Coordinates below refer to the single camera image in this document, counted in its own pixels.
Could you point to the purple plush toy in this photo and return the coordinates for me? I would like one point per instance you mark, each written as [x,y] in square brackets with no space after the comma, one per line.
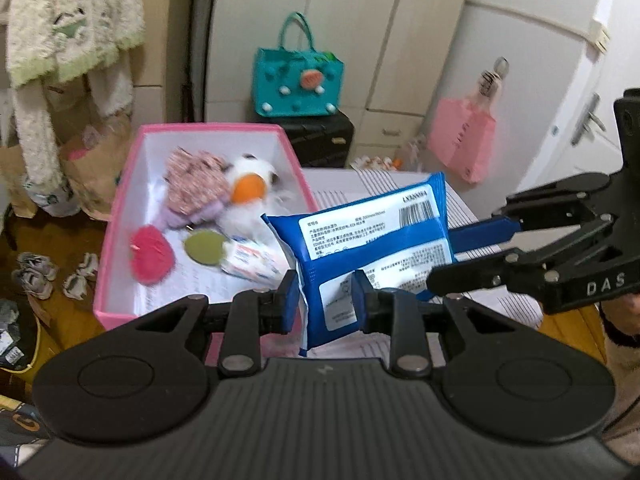
[172,220]

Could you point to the floral fabric scrunchie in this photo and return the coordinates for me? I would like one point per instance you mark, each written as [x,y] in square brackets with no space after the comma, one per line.
[195,185]

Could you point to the white tissue packet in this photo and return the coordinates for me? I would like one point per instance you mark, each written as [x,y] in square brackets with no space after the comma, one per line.
[250,260]

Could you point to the blue wet wipes packet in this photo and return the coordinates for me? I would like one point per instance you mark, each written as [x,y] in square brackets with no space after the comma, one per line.
[360,240]

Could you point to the dark bag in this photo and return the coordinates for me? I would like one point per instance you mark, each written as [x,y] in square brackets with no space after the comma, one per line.
[15,340]

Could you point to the pink shopping bag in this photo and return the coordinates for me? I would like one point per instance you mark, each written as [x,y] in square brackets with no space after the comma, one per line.
[462,140]

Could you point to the orange ball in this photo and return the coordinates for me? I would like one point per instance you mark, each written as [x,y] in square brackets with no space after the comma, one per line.
[247,187]

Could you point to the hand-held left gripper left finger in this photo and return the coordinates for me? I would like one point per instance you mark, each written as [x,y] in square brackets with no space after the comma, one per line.
[287,300]

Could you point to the cream wardrobe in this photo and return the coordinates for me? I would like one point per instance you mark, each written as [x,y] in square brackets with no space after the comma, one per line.
[350,10]

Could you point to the fluffy cream pajama pants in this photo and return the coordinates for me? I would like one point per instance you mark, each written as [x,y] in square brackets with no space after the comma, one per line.
[35,125]

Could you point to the pink fuzzy plush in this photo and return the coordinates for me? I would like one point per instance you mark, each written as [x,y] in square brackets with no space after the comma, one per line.
[150,257]

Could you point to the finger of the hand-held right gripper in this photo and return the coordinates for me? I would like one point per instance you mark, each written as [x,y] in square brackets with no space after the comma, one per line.
[465,275]
[480,232]

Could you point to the white door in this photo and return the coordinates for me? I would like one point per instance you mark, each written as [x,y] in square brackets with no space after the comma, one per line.
[550,110]

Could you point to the black suitcase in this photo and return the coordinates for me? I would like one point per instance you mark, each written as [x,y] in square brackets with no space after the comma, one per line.
[320,140]

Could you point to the pink cardboard box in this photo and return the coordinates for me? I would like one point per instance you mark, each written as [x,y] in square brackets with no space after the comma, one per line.
[112,260]

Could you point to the teal tote bag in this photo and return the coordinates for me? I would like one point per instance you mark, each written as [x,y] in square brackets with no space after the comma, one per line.
[297,80]

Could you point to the person's right forearm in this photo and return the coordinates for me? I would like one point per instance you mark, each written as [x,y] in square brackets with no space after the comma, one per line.
[622,355]

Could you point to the green round plush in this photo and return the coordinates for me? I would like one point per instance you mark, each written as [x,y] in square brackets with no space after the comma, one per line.
[204,247]

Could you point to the brown paper bag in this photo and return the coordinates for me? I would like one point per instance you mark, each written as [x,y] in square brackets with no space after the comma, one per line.
[107,160]

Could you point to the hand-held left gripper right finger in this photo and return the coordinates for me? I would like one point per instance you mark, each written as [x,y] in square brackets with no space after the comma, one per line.
[361,300]

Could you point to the white panda plush toy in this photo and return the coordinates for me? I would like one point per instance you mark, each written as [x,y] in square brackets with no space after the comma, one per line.
[250,165]

